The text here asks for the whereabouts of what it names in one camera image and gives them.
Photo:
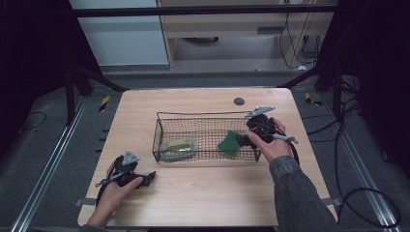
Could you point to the black horizontal bar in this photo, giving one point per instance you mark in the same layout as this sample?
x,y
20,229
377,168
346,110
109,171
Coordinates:
x,y
193,10

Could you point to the round grey table grommet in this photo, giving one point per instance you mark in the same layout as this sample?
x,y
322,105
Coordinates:
x,y
239,101

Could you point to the person's left hand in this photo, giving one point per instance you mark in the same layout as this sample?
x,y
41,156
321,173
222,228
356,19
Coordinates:
x,y
109,199

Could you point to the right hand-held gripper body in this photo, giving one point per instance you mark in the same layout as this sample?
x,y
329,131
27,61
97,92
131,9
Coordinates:
x,y
262,127

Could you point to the yellow and black tape strip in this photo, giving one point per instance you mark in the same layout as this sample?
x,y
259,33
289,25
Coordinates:
x,y
311,100
104,103

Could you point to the grey tape piece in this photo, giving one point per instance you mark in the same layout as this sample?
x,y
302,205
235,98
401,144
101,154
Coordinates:
x,y
86,201
332,202

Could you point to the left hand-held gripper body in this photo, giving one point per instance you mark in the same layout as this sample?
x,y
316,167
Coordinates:
x,y
125,170

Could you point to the yellow and green sponge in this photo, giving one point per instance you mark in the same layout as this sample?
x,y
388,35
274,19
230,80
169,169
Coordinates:
x,y
229,145

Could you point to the person's right hand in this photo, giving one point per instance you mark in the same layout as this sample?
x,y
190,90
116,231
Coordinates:
x,y
275,150

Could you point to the dark curtain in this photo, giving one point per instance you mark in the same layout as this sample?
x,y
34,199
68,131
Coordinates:
x,y
32,64
380,64

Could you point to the green bowl with lid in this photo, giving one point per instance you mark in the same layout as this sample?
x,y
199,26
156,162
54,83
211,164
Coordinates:
x,y
178,146

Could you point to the white cabinet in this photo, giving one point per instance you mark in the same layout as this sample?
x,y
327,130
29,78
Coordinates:
x,y
122,42

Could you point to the aluminium floor rail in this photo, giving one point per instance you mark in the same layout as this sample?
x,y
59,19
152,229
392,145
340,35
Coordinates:
x,y
364,180
48,167

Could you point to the black metal stand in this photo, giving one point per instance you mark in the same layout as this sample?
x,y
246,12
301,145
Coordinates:
x,y
70,96
337,93

